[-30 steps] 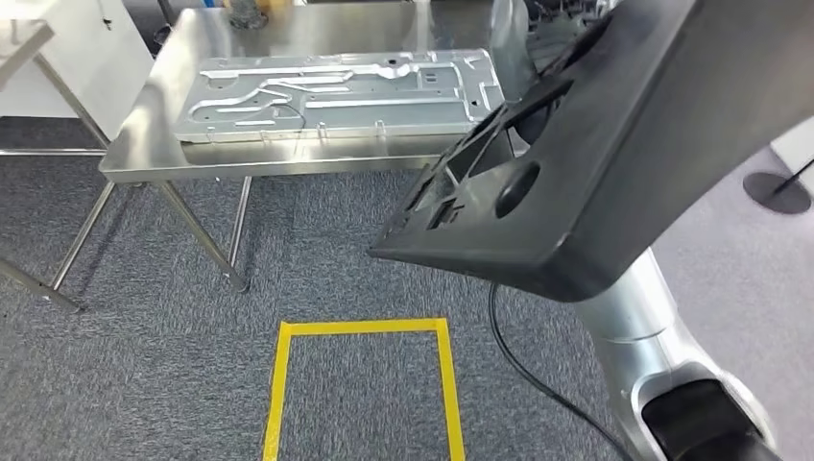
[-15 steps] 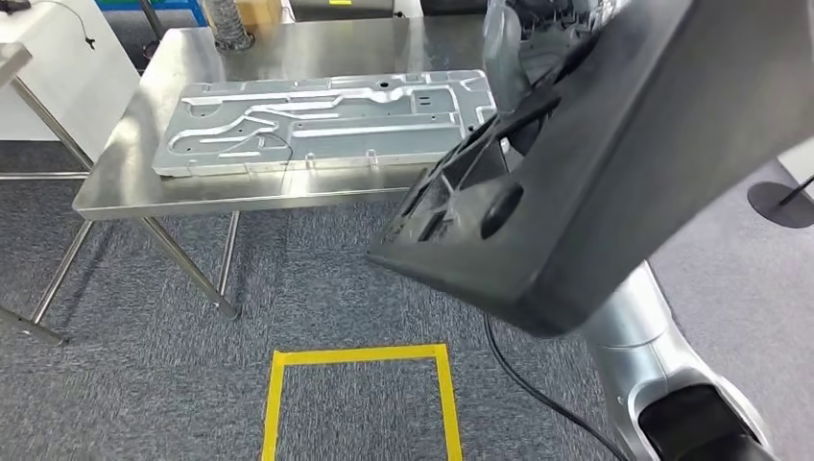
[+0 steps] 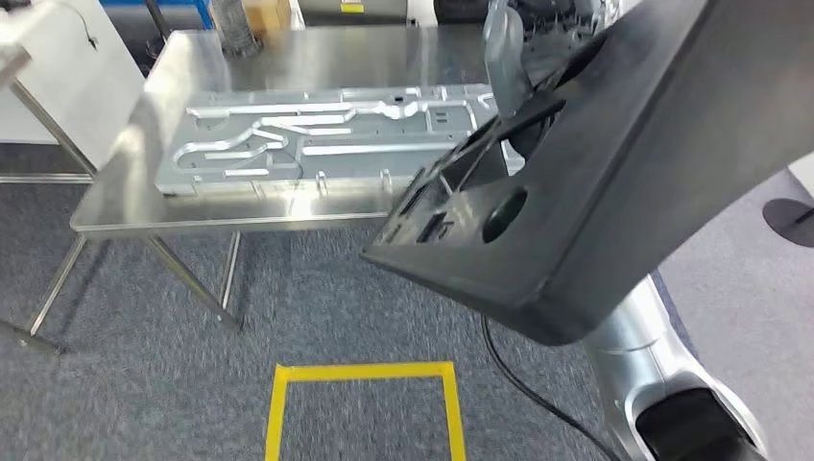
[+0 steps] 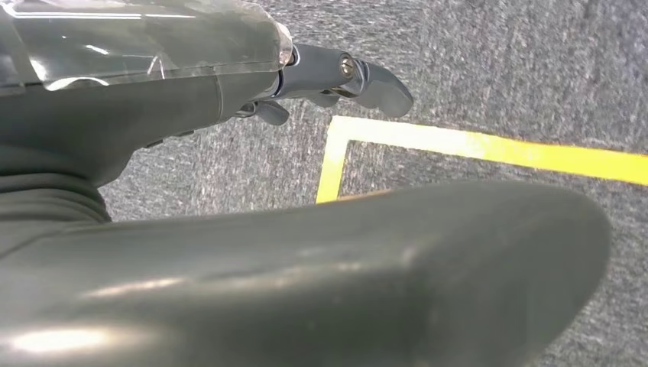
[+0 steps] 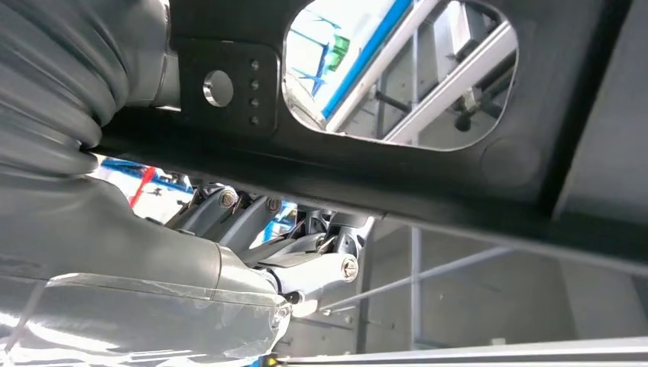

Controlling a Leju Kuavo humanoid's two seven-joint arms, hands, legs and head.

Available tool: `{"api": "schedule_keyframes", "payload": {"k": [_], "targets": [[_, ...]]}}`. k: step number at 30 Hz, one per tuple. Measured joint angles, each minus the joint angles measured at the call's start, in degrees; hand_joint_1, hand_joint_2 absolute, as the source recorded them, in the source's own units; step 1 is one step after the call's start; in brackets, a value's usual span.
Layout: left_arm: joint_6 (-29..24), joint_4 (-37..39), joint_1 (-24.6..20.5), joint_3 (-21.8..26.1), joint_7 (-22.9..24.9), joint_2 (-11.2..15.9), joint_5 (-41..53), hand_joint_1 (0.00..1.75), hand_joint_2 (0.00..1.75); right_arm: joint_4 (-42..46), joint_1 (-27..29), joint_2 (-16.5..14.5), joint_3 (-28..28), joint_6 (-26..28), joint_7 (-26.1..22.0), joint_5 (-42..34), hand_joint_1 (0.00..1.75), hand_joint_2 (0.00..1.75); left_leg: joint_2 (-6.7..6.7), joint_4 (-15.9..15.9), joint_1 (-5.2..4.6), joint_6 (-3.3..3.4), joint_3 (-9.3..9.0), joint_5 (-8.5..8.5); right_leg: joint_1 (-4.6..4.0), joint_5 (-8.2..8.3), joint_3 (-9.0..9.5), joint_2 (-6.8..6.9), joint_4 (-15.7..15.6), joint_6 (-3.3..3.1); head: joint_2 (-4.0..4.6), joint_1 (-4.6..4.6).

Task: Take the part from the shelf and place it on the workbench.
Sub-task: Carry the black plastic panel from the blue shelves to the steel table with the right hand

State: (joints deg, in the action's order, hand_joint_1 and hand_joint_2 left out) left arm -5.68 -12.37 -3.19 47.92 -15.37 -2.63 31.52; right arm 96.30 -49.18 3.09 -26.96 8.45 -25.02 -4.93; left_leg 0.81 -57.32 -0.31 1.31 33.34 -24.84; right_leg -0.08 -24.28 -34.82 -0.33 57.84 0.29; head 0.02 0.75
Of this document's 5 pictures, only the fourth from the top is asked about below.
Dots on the clear plastic film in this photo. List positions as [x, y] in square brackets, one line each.
[152, 45]

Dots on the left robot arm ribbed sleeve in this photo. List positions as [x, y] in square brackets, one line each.
[45, 202]

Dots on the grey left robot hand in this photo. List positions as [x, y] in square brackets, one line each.
[126, 116]

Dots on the yellow floor tape square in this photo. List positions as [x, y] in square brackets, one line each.
[455, 142]

